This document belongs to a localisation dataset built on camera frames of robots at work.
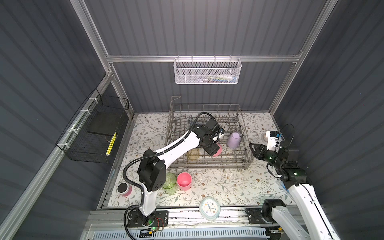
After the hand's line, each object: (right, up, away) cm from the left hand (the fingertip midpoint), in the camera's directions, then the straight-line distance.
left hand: (211, 146), depth 85 cm
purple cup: (+14, +3, +5) cm, 15 cm away
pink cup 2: (+4, -3, -3) cm, 6 cm away
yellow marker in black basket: (-49, +2, -16) cm, 51 cm away
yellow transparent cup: (-10, -5, +4) cm, 12 cm away
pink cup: (-15, -20, 0) cm, 25 cm away
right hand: (+21, +1, -10) cm, 23 cm away
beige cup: (+4, +7, -8) cm, 11 cm away
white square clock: (-2, -30, -11) cm, 32 cm away
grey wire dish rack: (+16, -5, +11) cm, 20 cm away
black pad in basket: (-55, +13, -10) cm, 57 cm away
